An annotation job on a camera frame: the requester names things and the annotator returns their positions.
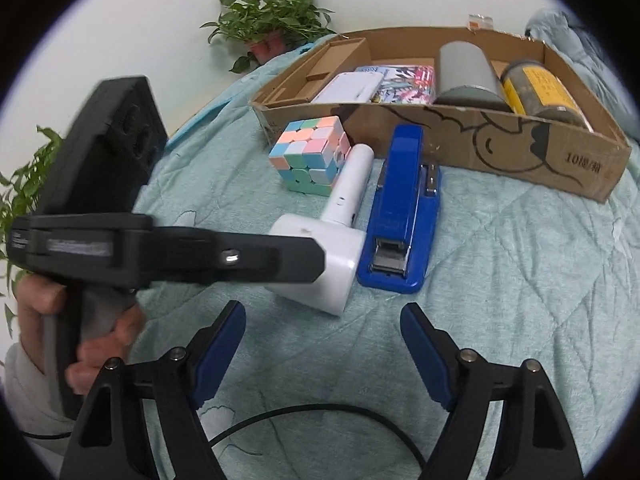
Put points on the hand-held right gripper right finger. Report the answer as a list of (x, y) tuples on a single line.
[(425, 355)]

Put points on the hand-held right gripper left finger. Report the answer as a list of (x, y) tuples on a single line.
[(220, 355)]

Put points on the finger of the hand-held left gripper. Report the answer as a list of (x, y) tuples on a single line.
[(280, 260)]

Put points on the white handheld device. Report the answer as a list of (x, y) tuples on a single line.
[(325, 255)]

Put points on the large cardboard box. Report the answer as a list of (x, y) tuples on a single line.
[(450, 135)]

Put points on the colourful cartoon game box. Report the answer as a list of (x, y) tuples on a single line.
[(405, 82)]

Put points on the person's left forearm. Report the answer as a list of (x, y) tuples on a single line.
[(25, 395)]

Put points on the person's left hand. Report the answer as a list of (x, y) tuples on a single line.
[(37, 305)]

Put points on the green leafy plant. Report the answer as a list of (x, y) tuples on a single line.
[(20, 200)]

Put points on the pastel puzzle cube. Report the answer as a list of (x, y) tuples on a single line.
[(305, 150)]

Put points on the light blue quilted blanket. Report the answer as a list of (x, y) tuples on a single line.
[(525, 285)]

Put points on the blue stapler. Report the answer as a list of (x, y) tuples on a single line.
[(400, 210)]

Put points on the white flat box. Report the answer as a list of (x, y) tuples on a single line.
[(345, 87)]

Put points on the potted green plant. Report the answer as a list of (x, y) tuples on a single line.
[(270, 15)]

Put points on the grey cylindrical canister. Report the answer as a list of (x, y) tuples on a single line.
[(467, 67)]

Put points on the jar with yellow label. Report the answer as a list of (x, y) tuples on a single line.
[(542, 90)]

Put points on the clear jar with orange label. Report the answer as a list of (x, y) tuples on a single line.
[(480, 21)]

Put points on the crumpled pale blue duvet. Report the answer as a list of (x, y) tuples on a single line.
[(590, 45)]

